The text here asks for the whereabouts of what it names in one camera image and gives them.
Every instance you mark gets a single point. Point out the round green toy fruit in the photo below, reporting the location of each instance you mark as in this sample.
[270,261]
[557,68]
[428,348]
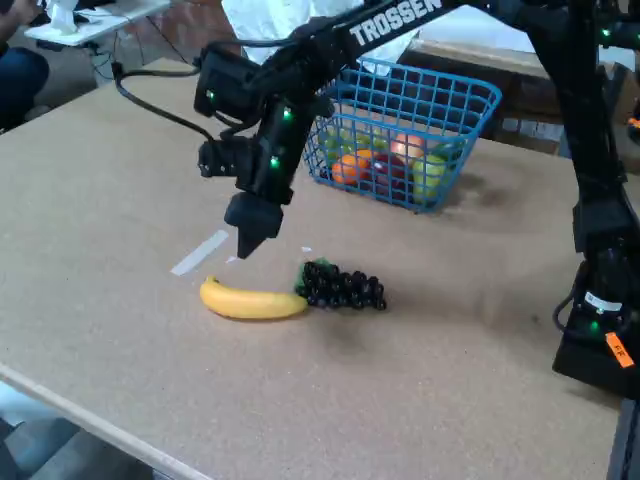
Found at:
[340,142]

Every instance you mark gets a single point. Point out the red and yellow toy apple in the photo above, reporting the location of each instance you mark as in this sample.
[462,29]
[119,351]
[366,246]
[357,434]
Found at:
[407,147]

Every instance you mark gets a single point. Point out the dark red toy pomegranate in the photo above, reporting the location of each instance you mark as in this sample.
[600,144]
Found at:
[390,175]

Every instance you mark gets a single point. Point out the person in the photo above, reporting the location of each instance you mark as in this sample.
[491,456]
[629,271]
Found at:
[20,80]

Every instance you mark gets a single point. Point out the toy orange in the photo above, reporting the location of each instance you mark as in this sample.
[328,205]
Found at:
[350,170]

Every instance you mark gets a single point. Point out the green toy pear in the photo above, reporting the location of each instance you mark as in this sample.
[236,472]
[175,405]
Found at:
[430,175]

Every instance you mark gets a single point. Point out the orange label tag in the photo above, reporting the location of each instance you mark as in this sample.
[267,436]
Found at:
[619,350]

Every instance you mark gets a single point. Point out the black toy grapes bunch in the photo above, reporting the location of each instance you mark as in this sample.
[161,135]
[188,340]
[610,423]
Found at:
[340,290]

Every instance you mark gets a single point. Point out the yellow toy banana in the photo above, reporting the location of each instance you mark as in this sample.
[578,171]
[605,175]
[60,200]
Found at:
[250,305]

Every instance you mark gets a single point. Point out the white background table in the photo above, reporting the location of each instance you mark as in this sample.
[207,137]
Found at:
[100,22]

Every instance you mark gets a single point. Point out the long white tape strip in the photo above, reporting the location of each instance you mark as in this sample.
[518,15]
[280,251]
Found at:
[200,252]

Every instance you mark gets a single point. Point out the wooden bench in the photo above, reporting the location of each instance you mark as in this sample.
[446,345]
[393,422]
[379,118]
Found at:
[475,55]

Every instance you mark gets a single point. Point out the white paper item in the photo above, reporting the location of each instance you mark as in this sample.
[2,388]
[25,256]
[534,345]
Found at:
[62,17]

